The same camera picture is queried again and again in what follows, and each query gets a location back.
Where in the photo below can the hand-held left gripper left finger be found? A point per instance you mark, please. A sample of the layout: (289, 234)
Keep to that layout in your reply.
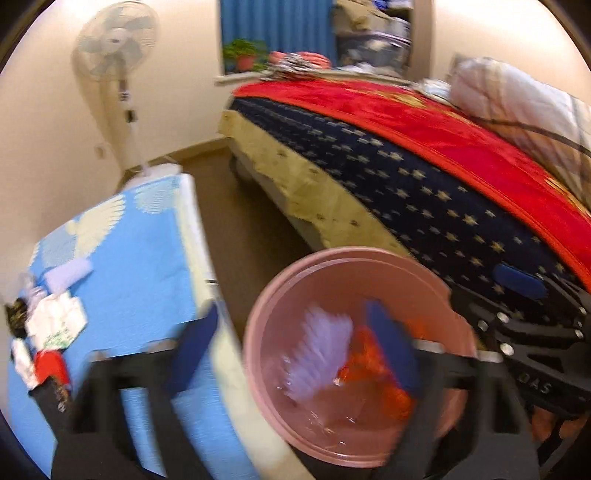
(194, 350)

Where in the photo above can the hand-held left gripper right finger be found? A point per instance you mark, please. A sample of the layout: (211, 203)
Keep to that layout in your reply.
(392, 350)

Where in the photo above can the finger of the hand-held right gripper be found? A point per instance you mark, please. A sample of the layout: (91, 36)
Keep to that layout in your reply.
(489, 327)
(517, 281)

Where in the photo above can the orange cloth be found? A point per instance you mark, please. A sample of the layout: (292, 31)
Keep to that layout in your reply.
(364, 369)

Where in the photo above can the lavender cloth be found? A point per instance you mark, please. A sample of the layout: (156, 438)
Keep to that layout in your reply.
(318, 350)
(67, 275)

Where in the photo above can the pink plastic bin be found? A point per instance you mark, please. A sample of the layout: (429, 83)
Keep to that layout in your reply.
(295, 300)

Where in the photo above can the white packet with green print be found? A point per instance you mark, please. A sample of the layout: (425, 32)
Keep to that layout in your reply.
(53, 318)

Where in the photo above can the person's right hand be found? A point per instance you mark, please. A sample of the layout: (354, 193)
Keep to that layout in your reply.
(558, 427)

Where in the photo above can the blue feather print sheet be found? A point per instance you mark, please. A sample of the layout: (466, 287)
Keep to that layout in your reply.
(138, 277)

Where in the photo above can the bed with red blanket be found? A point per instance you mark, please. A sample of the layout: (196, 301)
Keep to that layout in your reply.
(415, 203)

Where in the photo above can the red snack packet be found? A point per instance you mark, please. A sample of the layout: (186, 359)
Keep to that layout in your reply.
(51, 367)

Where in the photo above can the lavender folded cloth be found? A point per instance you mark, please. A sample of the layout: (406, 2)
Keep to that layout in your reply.
(67, 275)

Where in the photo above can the red and black sock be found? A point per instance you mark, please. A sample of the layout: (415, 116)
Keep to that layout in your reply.
(48, 401)

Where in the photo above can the white small sock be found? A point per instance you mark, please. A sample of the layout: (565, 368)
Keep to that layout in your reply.
(23, 364)

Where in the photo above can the red fleece blanket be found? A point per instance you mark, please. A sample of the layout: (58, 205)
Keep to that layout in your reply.
(438, 129)

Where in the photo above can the crumpled silver wrapper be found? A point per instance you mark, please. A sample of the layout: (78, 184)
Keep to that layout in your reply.
(32, 290)

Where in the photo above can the black crumpled wrapper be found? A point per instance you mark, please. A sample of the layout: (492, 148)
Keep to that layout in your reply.
(16, 318)

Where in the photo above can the plaid white pillow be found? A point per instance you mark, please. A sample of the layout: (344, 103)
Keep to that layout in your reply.
(508, 97)

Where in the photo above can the yellowish bed skirt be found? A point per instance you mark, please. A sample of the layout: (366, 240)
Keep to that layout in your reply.
(286, 175)

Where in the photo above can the light blue cloth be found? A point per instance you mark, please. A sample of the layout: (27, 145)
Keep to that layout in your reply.
(438, 87)

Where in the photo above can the grey plastic storage box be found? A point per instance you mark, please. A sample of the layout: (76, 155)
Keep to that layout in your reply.
(374, 50)

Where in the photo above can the potted green plant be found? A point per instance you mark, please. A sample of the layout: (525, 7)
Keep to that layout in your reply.
(244, 57)

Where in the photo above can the striped clothing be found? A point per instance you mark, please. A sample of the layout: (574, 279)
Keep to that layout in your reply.
(291, 67)

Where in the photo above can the pink cloth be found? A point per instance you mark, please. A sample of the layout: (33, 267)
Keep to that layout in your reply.
(314, 57)

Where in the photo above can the beige bag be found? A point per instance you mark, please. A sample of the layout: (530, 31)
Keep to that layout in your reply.
(360, 16)

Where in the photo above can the white standing fan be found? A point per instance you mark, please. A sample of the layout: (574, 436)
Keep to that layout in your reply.
(117, 39)

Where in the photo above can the blue curtain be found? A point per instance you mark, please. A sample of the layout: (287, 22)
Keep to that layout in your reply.
(277, 23)

